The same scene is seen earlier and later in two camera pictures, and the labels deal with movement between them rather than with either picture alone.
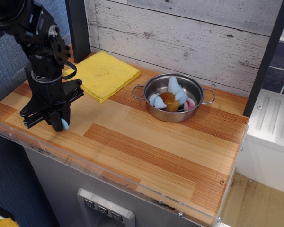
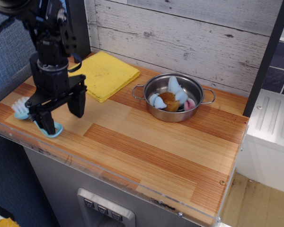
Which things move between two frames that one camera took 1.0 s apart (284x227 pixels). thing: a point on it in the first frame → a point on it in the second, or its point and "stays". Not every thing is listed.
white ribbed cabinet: x=266 y=156 stays
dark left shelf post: x=78 y=29 stays
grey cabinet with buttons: x=77 y=196 stays
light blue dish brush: x=65 y=125 → x=22 y=112
